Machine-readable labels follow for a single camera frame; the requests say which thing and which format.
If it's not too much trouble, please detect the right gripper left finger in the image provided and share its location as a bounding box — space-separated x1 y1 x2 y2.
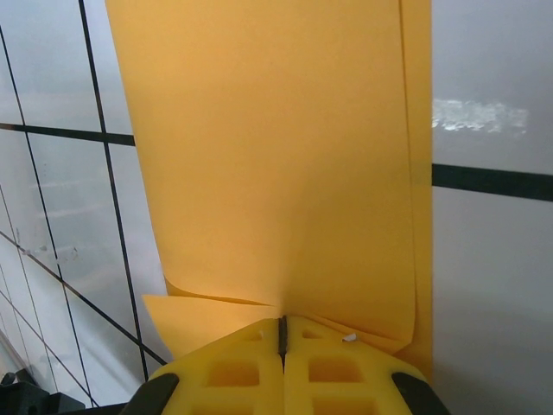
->
123 317 285 415

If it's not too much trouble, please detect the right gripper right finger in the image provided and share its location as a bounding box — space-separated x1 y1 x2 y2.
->
279 314 451 415

